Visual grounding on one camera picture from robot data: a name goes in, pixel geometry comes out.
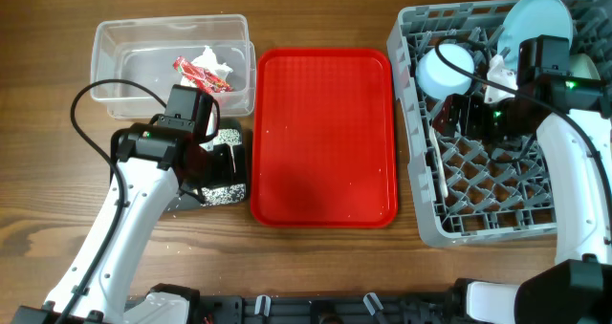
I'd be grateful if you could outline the clear plastic bin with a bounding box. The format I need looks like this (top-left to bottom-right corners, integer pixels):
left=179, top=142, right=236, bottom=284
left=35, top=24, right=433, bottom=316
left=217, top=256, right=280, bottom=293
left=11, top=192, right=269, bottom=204
left=91, top=14, right=256, bottom=118

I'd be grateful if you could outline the green bowl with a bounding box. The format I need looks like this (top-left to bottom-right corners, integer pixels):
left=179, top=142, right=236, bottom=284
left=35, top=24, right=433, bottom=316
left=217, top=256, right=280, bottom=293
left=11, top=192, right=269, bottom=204
left=570, top=54, right=601, bottom=80

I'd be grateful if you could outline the grey dishwasher rack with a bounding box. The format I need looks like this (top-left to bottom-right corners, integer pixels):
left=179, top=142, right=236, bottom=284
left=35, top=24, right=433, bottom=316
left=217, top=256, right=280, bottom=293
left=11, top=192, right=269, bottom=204
left=385, top=0, right=612, bottom=248

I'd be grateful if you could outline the red snack wrapper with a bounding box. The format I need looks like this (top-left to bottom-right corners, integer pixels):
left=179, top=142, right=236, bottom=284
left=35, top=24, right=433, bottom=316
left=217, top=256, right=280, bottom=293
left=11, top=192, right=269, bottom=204
left=173, top=56, right=233, bottom=95

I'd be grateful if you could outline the light blue bowl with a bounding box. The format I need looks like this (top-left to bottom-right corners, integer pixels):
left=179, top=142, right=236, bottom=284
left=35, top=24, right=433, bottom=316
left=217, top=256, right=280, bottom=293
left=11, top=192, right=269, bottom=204
left=415, top=44, right=474, bottom=100

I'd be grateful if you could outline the light blue plate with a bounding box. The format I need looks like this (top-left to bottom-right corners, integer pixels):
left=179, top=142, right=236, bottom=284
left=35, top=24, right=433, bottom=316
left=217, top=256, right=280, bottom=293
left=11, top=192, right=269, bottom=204
left=497, top=0, right=574, bottom=71

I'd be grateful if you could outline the food scraps and rice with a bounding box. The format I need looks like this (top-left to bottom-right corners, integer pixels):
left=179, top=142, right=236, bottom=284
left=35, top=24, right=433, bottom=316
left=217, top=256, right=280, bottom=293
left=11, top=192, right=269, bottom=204
left=202, top=128, right=246, bottom=206

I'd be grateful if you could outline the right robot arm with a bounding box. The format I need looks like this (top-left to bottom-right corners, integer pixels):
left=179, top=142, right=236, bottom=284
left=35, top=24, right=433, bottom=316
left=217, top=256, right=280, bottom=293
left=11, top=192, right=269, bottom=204
left=433, top=34, right=611, bottom=323

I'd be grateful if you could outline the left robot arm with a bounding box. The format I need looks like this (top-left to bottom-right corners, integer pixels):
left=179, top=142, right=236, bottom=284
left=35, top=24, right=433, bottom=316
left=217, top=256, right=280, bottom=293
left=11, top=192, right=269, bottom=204
left=12, top=85, right=249, bottom=323

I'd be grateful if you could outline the white plastic spoon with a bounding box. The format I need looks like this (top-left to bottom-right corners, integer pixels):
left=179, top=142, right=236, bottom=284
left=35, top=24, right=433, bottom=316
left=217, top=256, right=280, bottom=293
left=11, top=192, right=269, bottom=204
left=428, top=127, right=448, bottom=199

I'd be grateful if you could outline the white tissue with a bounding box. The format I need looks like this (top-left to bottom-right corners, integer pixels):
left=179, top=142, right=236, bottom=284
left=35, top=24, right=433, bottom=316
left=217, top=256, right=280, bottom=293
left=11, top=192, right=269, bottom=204
left=181, top=46, right=233, bottom=87

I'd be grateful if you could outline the black plastic tray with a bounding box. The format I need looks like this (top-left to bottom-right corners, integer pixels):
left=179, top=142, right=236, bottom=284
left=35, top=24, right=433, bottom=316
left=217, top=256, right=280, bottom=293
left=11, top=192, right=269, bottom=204
left=165, top=119, right=250, bottom=212

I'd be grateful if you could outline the red serving tray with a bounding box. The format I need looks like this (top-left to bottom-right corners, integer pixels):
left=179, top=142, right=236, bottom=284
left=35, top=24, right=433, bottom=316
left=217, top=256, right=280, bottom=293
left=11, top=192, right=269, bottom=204
left=251, top=48, right=398, bottom=228

